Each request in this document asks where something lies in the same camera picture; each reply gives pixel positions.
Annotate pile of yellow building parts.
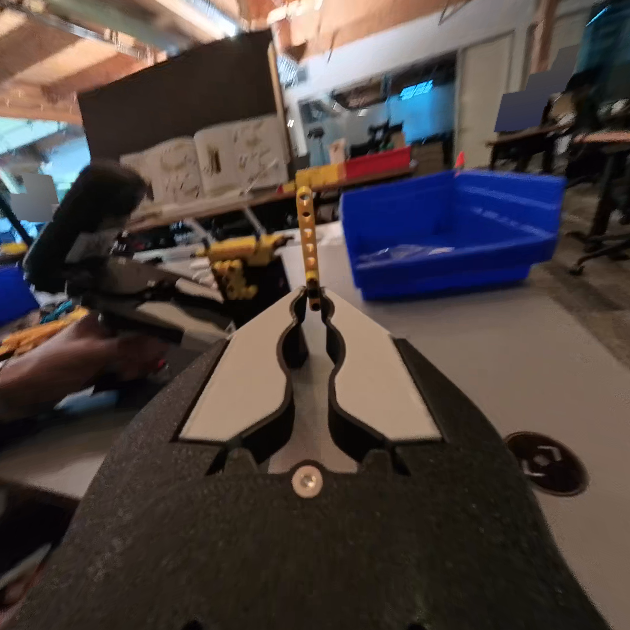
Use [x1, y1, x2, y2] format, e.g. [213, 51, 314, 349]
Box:
[0, 307, 92, 357]

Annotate person's left hand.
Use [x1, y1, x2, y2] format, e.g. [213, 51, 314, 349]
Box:
[74, 325, 173, 389]

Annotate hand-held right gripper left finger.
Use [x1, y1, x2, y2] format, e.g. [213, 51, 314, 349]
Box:
[178, 287, 308, 464]

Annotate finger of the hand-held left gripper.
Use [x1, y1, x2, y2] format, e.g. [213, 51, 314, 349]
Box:
[101, 299, 234, 346]
[115, 258, 215, 297]

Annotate red storage bin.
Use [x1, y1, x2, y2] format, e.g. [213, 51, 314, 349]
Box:
[344, 146, 412, 180]

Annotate yellow perforated beam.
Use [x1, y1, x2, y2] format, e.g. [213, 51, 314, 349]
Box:
[294, 184, 322, 313]

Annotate yellow storage bin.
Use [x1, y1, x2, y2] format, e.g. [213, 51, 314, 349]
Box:
[294, 165, 346, 190]

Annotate white moulded foam tray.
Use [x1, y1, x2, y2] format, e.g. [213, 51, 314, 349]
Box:
[120, 138, 205, 202]
[194, 118, 291, 198]

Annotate small blue storage bin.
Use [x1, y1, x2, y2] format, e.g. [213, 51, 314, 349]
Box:
[0, 266, 40, 326]

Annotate brown top desk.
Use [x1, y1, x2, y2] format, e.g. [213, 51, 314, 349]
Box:
[486, 122, 577, 173]

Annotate yellow and black brick assembly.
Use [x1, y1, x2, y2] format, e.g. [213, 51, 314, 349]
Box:
[194, 232, 296, 328]

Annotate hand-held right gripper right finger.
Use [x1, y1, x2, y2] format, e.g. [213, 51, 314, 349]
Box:
[322, 288, 442, 463]

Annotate round black desk grommet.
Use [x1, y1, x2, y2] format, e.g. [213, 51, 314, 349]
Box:
[504, 431, 590, 497]

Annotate dark partition board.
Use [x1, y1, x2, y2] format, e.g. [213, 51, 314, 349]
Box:
[78, 30, 279, 163]

